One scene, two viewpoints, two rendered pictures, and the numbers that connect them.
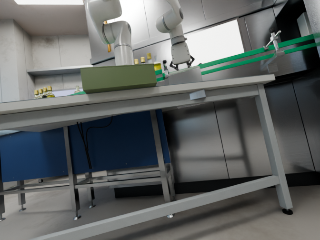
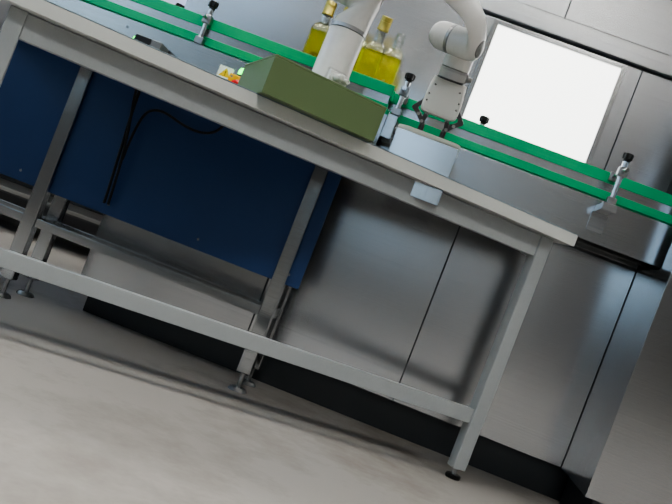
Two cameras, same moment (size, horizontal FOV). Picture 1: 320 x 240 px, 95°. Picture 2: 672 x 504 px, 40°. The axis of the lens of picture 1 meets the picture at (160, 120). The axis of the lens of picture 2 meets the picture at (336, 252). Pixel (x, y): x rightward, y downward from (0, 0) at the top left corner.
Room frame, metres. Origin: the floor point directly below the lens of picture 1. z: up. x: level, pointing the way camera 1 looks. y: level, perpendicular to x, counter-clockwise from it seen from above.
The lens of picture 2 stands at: (-1.60, 0.34, 0.46)
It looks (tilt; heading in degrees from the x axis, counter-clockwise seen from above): 0 degrees down; 351
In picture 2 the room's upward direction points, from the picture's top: 21 degrees clockwise
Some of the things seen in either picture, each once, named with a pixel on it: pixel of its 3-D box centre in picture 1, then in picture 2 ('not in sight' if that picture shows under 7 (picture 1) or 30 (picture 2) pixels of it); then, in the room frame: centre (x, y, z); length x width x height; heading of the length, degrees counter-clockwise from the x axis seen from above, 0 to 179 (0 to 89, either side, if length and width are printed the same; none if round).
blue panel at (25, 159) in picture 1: (78, 145); (80, 126); (1.26, 0.73, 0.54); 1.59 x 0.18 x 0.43; 76
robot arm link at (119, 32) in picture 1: (119, 37); (355, 2); (0.74, 0.14, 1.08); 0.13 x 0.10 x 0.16; 85
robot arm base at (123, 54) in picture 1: (125, 63); (338, 61); (0.73, 0.13, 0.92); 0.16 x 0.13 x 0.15; 21
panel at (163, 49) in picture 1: (185, 55); (469, 68); (1.19, -0.30, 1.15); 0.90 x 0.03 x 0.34; 76
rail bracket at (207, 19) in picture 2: not in sight; (204, 21); (1.07, 0.49, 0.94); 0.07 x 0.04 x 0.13; 166
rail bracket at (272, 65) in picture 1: (274, 49); (612, 192); (0.82, -0.72, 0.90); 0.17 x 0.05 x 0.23; 166
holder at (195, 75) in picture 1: (186, 85); (421, 159); (0.88, -0.20, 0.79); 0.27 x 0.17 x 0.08; 166
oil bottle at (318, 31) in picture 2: not in sight; (311, 56); (1.17, 0.17, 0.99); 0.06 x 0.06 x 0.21; 75
